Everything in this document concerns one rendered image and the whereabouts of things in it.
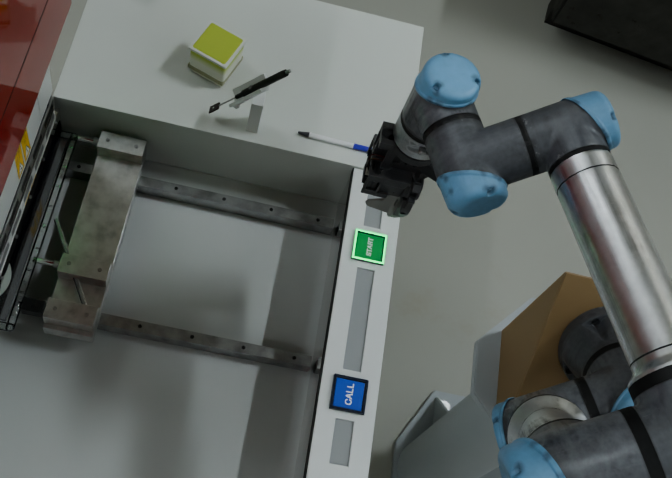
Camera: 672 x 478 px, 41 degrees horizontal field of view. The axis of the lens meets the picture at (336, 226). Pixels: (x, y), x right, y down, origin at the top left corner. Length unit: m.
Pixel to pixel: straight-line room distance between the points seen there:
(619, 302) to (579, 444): 0.16
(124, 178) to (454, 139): 0.72
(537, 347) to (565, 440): 0.58
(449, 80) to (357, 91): 0.59
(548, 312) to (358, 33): 0.65
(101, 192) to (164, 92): 0.21
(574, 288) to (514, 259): 1.28
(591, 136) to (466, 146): 0.14
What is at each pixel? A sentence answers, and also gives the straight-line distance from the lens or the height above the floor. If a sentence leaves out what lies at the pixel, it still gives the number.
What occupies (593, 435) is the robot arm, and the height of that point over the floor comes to 1.49.
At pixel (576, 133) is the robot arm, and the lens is 1.07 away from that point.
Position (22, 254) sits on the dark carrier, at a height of 0.90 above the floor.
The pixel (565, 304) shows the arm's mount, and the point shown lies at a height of 1.06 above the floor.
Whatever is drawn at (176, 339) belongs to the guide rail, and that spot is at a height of 0.85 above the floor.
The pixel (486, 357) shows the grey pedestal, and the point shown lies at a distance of 1.67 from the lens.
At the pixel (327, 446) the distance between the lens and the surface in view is 1.40.
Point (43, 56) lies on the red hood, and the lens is 1.28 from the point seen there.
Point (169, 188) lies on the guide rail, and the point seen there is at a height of 0.85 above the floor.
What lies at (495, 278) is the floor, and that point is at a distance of 2.70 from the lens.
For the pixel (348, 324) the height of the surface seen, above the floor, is 0.96.
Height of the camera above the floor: 2.30
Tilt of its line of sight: 61 degrees down
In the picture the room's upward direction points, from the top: 24 degrees clockwise
